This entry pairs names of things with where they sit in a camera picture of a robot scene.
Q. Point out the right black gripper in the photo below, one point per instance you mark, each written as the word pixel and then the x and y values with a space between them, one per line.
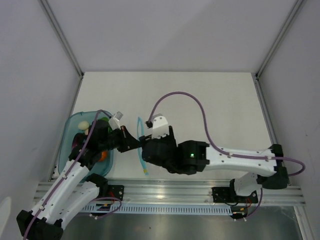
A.
pixel 170 138

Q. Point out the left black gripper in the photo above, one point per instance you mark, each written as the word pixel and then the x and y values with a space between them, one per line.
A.
pixel 128 142

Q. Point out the clear zip top bag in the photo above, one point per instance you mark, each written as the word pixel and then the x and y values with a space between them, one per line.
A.
pixel 140 133

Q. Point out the orange toy fruit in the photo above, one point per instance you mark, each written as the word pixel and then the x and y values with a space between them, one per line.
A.
pixel 103 156

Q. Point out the green toy bell pepper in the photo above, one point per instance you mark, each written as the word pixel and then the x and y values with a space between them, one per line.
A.
pixel 104 124

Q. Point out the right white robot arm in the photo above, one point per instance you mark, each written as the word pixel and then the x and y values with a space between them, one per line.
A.
pixel 191 157

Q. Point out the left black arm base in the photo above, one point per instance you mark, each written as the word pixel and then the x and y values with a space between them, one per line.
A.
pixel 112 191

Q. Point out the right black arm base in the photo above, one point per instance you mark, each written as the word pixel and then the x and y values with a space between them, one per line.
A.
pixel 225 195

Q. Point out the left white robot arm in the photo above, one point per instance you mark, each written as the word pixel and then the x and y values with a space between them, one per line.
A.
pixel 75 186

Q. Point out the white toy egg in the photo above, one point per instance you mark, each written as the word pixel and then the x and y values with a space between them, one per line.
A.
pixel 83 125

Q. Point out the purple toy eggplant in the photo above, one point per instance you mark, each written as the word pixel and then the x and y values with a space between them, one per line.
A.
pixel 75 142

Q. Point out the teal plastic tray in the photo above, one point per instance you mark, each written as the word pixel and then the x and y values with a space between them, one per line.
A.
pixel 70 130

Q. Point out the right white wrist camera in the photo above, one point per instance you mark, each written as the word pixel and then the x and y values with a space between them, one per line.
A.
pixel 160 127

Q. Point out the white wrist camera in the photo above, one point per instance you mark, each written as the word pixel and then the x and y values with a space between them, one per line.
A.
pixel 114 121
pixel 160 127

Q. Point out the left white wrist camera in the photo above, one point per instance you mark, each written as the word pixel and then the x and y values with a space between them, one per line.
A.
pixel 114 121

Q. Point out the white slotted cable duct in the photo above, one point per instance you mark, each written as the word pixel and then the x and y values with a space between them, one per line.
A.
pixel 169 209

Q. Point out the aluminium mounting rail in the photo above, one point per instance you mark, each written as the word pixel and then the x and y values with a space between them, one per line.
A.
pixel 196 192

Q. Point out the left aluminium frame post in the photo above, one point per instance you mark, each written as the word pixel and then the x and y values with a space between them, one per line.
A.
pixel 56 27

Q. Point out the aluminium frame post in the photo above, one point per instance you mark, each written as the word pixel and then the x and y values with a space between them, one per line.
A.
pixel 283 31
pixel 56 27

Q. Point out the right aluminium frame post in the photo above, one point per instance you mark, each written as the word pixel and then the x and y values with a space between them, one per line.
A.
pixel 283 31

